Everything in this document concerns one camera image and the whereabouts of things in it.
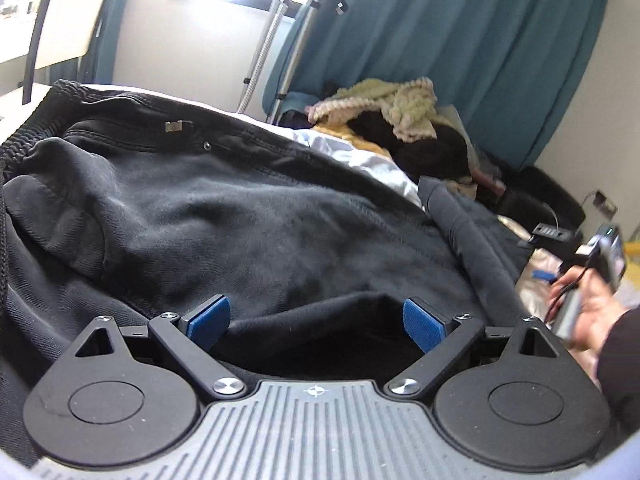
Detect white dressing table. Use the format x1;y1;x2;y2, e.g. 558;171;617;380
0;0;38;66

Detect cream knitted blanket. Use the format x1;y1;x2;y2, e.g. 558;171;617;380
307;77;438;143

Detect black pants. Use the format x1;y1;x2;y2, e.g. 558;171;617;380
0;79;532;468

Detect grey cushion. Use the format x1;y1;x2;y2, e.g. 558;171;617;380
437;105;476;161

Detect white chair with black frame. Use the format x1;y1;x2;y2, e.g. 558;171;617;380
0;0;111;126

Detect person's right hand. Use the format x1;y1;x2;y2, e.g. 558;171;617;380
549;265;630;351

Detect pastel bed cover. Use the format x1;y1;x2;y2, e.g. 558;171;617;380
0;82;640;376

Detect black clothing pile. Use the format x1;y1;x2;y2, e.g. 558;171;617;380
347;110;473;186

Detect black sofa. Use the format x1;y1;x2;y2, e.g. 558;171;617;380
277;90;586;233

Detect yellow towel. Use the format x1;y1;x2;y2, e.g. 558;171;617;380
312;122;396;153

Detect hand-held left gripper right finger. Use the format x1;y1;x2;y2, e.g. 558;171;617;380
385;298;561;400

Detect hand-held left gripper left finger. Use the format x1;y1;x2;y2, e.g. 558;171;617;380
75;294;246;401

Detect person's right forearm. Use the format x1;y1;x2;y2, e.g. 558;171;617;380
595;305;640;441

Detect garment steamer stand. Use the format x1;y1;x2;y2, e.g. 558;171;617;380
235;0;351;116

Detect grey pink clothing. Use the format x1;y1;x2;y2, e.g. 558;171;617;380
472;165;507;197

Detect teal curtain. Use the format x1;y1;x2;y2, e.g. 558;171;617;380
75;0;138;86
262;0;613;171

